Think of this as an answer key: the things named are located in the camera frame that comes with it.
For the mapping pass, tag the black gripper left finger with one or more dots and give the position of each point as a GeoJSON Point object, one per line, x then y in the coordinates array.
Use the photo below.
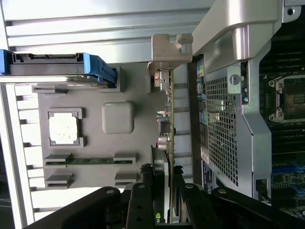
{"type": "Point", "coordinates": [140, 210]}

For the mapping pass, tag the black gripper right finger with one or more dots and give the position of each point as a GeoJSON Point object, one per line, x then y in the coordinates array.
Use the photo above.
{"type": "Point", "coordinates": [200, 212]}

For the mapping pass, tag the green RAM stick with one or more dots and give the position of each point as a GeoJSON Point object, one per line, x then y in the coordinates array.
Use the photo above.
{"type": "Point", "coordinates": [95, 161]}

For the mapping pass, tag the open black PC case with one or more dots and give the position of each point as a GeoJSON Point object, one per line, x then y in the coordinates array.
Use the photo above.
{"type": "Point", "coordinates": [257, 143]}

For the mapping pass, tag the green Dell motherboard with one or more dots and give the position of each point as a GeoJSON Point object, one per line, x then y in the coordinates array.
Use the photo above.
{"type": "Point", "coordinates": [286, 181]}

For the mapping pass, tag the blue expansion slot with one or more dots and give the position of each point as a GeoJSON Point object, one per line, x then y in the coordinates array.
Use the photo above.
{"type": "Point", "coordinates": [286, 169]}

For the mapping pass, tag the silver CPU chip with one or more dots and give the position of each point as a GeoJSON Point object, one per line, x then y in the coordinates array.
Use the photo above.
{"type": "Point", "coordinates": [63, 128]}

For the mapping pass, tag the grey parts rack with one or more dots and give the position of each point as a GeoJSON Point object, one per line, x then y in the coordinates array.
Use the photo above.
{"type": "Point", "coordinates": [95, 95]}

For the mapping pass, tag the CPU socket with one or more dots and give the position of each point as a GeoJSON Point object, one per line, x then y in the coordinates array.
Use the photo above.
{"type": "Point", "coordinates": [293, 100]}

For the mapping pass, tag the hard disk blue caddy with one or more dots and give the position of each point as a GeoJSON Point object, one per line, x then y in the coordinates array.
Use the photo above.
{"type": "Point", "coordinates": [47, 69]}

